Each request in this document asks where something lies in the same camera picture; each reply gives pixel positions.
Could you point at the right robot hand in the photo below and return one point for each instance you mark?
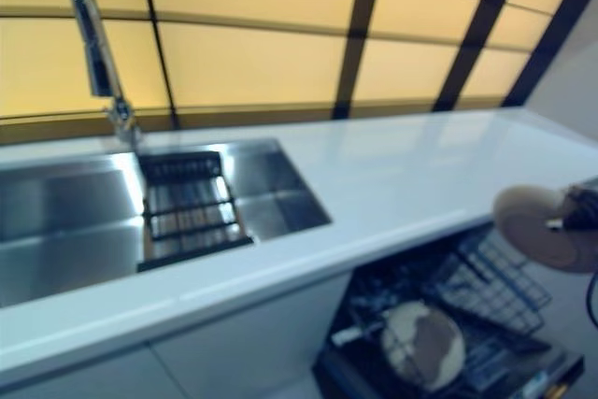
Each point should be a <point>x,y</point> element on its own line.
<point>581,207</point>

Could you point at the stainless steel sink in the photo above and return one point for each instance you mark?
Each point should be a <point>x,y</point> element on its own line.
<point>70,231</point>

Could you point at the white glossy kitchen cabinet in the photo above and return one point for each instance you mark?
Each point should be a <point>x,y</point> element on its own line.
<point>210,357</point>

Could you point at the cream round plate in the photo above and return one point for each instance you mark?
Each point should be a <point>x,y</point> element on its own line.
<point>528,231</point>
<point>420,347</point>

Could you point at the chrome kitchen faucet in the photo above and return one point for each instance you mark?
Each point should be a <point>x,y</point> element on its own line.
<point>93,44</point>

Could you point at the black sink dish rack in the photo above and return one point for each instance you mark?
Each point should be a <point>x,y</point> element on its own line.
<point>191,212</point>

